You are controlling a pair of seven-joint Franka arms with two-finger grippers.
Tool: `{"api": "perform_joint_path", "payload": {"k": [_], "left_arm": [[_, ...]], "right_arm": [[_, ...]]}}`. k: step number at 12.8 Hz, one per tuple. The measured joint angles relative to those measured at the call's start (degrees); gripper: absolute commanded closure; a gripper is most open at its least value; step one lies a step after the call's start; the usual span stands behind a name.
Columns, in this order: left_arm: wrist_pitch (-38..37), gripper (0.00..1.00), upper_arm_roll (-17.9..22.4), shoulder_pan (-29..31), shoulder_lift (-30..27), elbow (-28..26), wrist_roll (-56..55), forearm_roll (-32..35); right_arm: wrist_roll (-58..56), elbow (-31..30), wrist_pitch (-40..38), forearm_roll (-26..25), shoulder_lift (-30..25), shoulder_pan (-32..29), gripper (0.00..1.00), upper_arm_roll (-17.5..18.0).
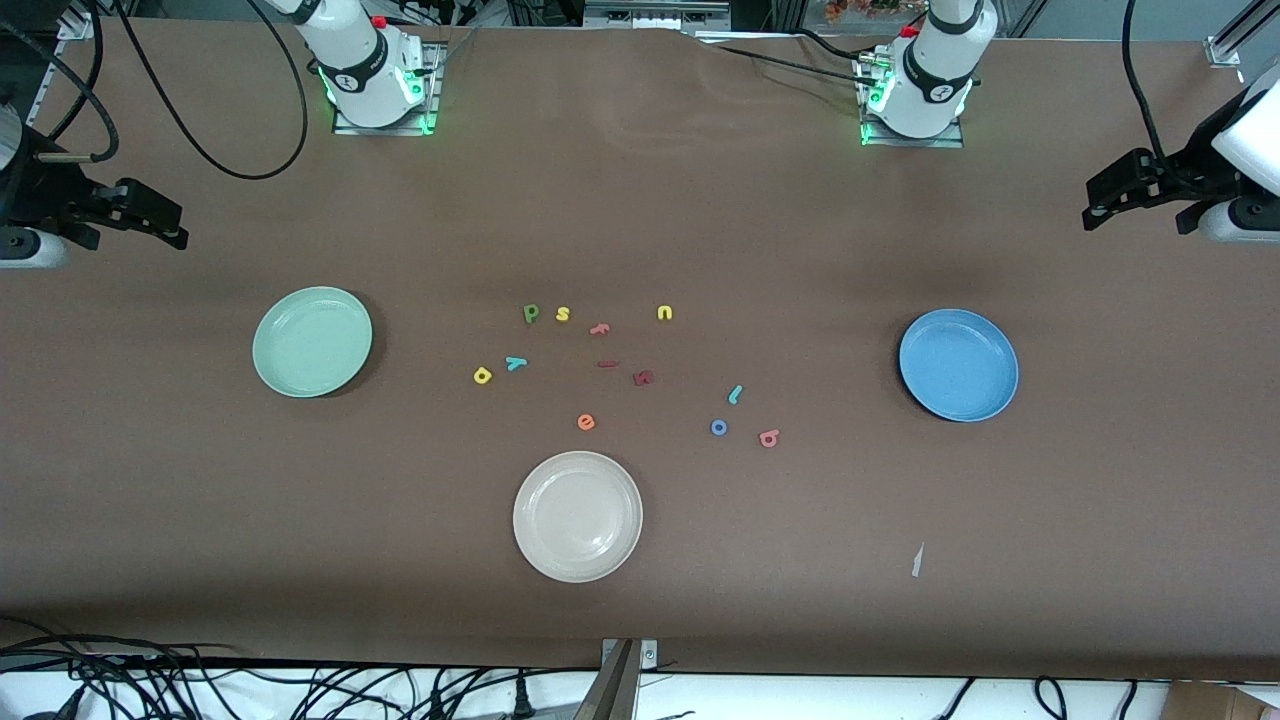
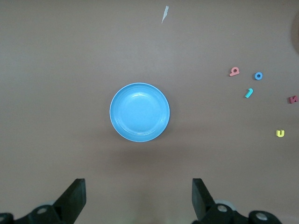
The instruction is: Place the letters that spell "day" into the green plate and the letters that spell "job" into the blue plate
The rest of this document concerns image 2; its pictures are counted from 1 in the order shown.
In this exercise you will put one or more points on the blue foam letter o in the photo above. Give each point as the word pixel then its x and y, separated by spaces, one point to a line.
pixel 255 76

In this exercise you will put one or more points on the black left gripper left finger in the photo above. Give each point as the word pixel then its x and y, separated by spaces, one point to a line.
pixel 72 200

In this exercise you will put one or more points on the white paper scrap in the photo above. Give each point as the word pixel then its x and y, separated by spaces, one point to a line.
pixel 165 14

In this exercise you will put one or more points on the blue round plate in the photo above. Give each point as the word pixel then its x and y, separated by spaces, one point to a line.
pixel 139 112

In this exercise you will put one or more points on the pink foam letter b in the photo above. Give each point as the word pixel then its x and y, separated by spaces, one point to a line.
pixel 234 72

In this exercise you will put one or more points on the dark red foam letter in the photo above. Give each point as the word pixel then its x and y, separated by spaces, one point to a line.
pixel 292 100

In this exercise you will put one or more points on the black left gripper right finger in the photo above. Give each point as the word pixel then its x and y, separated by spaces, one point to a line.
pixel 203 203

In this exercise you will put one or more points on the yellow foam letter u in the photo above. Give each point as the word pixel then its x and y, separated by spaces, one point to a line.
pixel 278 133

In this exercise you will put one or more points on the teal foam letter l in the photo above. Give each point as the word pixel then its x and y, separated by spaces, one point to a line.
pixel 249 93

